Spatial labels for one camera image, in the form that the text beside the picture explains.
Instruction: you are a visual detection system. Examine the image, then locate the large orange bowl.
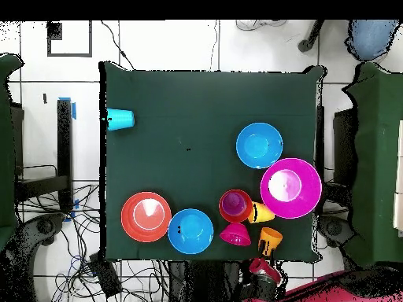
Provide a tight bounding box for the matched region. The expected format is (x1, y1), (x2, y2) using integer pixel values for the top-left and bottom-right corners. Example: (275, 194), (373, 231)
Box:
(120, 191), (172, 243)

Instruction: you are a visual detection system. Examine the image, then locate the blue bowl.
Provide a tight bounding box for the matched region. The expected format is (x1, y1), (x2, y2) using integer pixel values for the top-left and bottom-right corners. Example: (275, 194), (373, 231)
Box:
(167, 208), (215, 255)
(235, 122), (283, 170)

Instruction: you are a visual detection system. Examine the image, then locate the light blue cup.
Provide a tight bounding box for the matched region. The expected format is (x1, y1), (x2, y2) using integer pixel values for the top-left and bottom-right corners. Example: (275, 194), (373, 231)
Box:
(105, 108), (135, 132)

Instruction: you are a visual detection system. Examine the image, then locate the small crimson bowl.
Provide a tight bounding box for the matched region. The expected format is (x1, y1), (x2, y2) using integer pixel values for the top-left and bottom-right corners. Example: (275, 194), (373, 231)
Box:
(219, 222), (252, 247)

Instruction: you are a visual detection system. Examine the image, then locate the white panel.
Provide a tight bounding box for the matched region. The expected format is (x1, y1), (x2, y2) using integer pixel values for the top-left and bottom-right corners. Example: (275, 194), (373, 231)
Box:
(393, 119), (403, 238)

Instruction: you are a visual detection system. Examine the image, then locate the purple cup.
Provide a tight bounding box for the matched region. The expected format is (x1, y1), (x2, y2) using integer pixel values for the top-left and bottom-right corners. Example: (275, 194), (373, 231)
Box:
(220, 192), (247, 217)

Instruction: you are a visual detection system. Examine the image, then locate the blue tape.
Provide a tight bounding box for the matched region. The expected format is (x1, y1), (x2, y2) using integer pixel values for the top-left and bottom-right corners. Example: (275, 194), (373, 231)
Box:
(58, 96), (77, 120)

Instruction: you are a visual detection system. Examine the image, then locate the black square frame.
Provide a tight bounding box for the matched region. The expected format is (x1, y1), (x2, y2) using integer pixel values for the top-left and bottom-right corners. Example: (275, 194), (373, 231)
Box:
(46, 20), (93, 58)

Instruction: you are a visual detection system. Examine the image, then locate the yellow cup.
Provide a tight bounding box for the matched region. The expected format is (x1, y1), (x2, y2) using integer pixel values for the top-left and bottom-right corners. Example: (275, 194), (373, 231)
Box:
(247, 201), (275, 224)

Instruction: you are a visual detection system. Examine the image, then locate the small orange bowl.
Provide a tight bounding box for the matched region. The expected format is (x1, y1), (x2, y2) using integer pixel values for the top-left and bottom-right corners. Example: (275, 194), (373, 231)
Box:
(218, 189), (253, 223)

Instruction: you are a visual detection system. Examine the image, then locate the black power adapter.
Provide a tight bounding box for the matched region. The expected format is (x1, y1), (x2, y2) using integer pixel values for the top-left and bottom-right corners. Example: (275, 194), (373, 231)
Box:
(88, 252), (123, 298)

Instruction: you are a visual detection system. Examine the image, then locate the person's leg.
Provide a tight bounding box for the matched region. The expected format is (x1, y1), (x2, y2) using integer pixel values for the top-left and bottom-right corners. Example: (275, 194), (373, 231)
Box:
(344, 20), (400, 61)

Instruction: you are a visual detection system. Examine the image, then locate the black pedestal leg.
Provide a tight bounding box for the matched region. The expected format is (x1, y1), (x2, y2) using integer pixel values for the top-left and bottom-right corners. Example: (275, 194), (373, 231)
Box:
(6, 212), (67, 262)
(316, 215), (356, 250)

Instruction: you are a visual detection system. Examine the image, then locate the black floor cable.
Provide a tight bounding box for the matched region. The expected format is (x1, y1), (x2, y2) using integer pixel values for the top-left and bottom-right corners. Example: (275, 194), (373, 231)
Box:
(100, 20), (136, 71)

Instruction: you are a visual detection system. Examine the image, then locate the tangle of black cables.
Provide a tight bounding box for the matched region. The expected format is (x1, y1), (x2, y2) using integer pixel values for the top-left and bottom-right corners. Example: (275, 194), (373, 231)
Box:
(18, 182), (171, 302)

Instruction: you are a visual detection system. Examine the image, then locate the dark green table cloth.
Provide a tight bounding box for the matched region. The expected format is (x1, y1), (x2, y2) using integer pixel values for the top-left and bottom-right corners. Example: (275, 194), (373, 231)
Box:
(98, 61), (325, 263)

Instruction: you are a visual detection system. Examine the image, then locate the black stand frame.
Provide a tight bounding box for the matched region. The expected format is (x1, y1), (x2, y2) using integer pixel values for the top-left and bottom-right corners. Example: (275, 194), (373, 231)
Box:
(13, 98), (75, 212)

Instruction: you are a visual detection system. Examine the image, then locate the green cloth covered table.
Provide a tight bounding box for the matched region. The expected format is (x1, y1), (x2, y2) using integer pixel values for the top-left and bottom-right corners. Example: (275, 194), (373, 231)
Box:
(0, 53), (24, 249)
(342, 61), (403, 263)

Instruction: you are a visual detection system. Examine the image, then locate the orange cup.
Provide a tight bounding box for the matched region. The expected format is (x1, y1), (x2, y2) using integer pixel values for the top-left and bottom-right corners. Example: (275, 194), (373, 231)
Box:
(257, 226), (283, 257)

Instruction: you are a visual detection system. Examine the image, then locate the black cabinet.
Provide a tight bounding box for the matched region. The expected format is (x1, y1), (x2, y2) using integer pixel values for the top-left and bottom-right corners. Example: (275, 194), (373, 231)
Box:
(332, 108), (358, 190)

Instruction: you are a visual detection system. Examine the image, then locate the large pink bowl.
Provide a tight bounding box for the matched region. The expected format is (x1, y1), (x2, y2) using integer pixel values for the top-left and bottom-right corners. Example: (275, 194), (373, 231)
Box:
(260, 157), (323, 219)

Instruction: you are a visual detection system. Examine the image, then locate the black chair leg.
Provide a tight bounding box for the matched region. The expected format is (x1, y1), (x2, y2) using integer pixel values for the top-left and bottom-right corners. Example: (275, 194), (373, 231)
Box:
(298, 20), (326, 53)

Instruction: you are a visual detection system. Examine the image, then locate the black stand post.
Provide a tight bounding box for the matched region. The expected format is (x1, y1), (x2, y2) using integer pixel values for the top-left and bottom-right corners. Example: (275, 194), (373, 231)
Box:
(315, 105), (325, 218)

